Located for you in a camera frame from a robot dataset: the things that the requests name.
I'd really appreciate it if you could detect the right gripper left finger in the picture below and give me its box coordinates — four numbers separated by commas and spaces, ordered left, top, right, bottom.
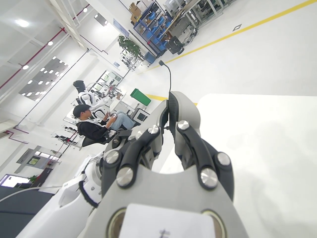
103, 99, 170, 188

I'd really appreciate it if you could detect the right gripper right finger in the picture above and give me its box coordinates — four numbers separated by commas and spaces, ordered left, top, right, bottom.
168, 91, 235, 201

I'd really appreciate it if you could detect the thin black zip tie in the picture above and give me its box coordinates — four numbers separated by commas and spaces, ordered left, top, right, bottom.
158, 60, 174, 136

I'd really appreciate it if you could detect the black office chair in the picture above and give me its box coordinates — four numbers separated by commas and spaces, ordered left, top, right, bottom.
81, 126, 134, 148

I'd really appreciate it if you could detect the person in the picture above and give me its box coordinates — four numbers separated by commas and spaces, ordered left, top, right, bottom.
73, 105, 135, 143

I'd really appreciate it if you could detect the green waste bin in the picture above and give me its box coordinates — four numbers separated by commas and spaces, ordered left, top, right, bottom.
130, 88, 152, 106

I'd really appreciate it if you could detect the blue plastic bin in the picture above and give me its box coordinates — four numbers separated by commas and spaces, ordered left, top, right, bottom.
143, 52, 156, 64

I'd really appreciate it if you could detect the black computer case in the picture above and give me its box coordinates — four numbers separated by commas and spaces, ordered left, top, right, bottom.
165, 36, 185, 55

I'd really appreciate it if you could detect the green potted plant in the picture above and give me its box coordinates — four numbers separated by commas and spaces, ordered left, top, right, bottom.
117, 35, 144, 60

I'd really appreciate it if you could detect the blue storage rack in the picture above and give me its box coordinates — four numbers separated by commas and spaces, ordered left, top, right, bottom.
133, 0, 172, 57

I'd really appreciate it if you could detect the brown cardboard box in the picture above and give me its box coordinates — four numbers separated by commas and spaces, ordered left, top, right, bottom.
129, 2, 142, 22

